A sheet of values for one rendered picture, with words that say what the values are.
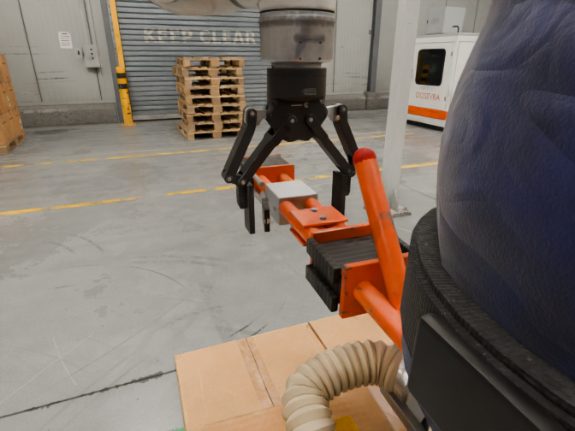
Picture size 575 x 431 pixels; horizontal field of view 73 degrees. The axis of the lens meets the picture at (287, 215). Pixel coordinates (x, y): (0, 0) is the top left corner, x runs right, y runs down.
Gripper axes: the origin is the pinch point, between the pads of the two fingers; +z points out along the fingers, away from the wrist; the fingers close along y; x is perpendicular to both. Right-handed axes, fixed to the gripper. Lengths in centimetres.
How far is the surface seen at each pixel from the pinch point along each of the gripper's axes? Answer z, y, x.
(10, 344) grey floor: 108, -94, 139
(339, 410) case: 12.8, -3.5, -22.2
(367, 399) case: 12.8, 0.0, -22.0
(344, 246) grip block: -2.3, -0.1, -15.1
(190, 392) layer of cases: 54, -17, 26
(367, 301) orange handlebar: -0.9, -1.9, -23.1
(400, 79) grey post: -5, 175, 225
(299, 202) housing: -1.6, 1.1, 1.4
